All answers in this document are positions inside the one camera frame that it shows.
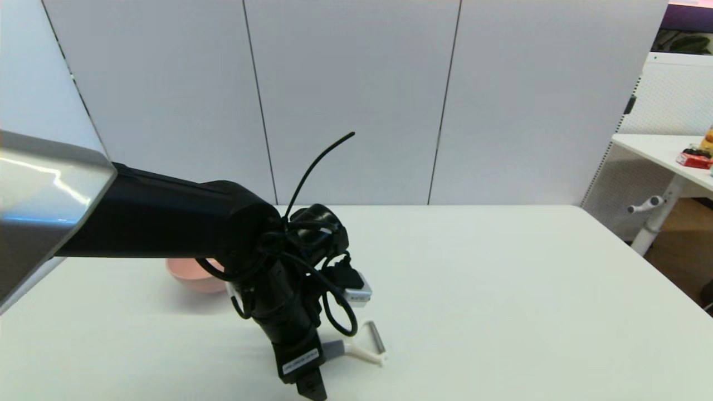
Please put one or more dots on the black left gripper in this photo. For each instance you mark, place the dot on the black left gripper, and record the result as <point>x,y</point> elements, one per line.
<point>284,323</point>

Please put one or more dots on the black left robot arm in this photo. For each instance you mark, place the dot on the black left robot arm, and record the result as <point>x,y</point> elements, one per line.
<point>167,217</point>

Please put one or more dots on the pink plastic bowl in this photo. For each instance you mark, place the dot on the pink plastic bowl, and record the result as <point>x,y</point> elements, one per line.
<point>195,281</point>

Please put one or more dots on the black floor object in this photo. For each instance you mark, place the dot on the black floor object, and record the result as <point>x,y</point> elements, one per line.
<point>708,295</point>

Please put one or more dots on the white side desk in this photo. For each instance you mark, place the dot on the white side desk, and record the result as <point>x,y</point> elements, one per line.
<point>657,149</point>

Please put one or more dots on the black partition clip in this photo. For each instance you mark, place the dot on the black partition clip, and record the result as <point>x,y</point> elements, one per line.
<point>629,106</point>

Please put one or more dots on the red box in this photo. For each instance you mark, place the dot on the red box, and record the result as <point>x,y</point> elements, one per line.
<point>693,161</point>

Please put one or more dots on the white perforated partition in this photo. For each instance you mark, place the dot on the white perforated partition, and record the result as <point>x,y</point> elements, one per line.
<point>674,94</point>

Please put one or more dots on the yellow bottle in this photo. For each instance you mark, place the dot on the yellow bottle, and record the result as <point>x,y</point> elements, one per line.
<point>708,142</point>

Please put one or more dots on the green plant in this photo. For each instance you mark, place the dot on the green plant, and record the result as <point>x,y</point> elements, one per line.
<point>688,45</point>

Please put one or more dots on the purple panel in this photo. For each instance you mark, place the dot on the purple panel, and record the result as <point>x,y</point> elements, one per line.
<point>688,19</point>

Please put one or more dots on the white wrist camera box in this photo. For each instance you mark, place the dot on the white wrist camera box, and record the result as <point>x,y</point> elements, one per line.
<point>356,295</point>

